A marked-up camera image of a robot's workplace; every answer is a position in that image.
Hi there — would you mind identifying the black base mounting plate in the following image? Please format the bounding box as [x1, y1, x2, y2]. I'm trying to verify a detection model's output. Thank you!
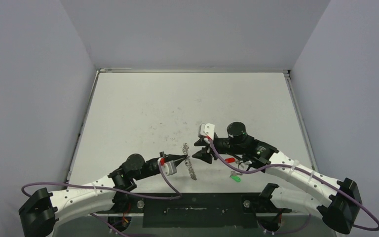
[106, 193, 291, 229]

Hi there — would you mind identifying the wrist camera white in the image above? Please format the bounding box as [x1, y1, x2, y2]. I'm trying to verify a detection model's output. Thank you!
[198, 123, 215, 140]
[158, 158, 177, 176]

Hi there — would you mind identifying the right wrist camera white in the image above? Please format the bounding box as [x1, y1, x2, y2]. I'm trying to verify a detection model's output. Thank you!
[198, 123, 215, 140]

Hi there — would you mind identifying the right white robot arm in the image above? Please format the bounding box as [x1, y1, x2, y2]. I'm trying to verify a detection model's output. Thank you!
[193, 121, 362, 235]

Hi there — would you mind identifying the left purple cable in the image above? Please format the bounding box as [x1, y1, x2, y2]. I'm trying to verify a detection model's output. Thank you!
[21, 160, 182, 237]

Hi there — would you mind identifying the key with red tag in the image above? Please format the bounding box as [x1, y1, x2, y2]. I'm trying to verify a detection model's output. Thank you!
[225, 157, 243, 164]

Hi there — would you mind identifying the silver keyring disc with rings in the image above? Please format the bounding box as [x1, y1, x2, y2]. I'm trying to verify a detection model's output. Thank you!
[182, 143, 197, 181]

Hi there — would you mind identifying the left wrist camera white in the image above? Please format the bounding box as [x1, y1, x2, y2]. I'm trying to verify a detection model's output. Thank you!
[158, 158, 177, 176]

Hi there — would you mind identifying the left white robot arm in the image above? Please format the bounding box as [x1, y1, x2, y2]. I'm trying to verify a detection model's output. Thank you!
[18, 152, 188, 237]

